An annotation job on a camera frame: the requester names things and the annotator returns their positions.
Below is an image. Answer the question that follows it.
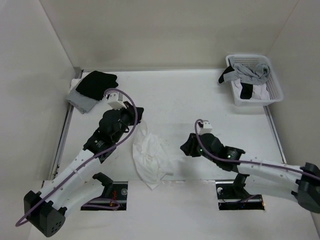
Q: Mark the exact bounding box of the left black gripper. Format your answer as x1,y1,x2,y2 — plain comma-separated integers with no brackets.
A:
112,101,144,143

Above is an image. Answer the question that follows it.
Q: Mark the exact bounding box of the white tank top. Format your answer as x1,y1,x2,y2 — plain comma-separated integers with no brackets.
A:
132,120,183,190

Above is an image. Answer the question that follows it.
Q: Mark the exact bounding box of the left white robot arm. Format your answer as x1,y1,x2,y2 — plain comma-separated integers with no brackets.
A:
23,101,144,238

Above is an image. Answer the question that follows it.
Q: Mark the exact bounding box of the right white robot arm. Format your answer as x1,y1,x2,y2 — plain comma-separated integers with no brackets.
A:
180,133,320,214

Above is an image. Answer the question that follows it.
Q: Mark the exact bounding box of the folded black tank top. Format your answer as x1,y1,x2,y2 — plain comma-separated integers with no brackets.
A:
75,70,119,101

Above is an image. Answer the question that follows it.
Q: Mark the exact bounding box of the folded grey tank top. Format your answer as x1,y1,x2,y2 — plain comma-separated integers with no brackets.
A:
66,88,102,114

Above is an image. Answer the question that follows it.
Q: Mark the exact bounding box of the crumpled black tank top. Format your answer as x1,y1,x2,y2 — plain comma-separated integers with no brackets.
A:
218,66,253,100

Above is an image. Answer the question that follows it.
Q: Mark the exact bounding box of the crumpled grey tank top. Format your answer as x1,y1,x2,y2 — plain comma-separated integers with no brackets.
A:
220,63,271,86

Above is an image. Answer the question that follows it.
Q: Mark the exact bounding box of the white garment in basket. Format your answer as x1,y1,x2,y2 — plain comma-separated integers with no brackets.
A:
233,79,270,100

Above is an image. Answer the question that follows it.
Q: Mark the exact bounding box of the white plastic laundry basket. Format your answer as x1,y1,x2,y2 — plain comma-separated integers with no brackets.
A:
225,53,284,107

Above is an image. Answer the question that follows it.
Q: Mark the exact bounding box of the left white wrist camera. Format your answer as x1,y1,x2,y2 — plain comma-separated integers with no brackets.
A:
107,91,127,110

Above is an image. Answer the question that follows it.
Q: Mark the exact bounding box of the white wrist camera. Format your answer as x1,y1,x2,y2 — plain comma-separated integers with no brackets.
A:
197,120,213,135
107,91,127,110

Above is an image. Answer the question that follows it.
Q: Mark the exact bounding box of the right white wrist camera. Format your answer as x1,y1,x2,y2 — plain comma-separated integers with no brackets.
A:
197,120,213,135

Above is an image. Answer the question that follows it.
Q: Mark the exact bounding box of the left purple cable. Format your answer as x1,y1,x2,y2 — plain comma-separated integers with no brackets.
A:
15,88,138,228

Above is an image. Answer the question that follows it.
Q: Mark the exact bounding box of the purple cable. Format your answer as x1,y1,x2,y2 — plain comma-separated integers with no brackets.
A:
194,118,320,181
15,88,138,228

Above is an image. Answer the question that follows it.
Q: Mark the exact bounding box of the left metal table rail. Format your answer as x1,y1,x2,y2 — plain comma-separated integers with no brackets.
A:
48,66,84,181

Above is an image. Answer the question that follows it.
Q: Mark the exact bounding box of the metal table rail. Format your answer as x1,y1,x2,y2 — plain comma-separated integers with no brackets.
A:
263,106,287,164
48,66,84,181

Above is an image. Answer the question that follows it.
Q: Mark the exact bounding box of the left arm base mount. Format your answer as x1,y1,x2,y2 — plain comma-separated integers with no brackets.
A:
80,172,129,211

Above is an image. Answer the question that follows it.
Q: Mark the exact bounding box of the right metal table rail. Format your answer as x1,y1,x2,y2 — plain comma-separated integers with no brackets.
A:
263,106,287,164

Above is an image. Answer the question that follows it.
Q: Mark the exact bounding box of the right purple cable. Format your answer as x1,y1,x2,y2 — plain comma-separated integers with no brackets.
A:
194,118,320,181

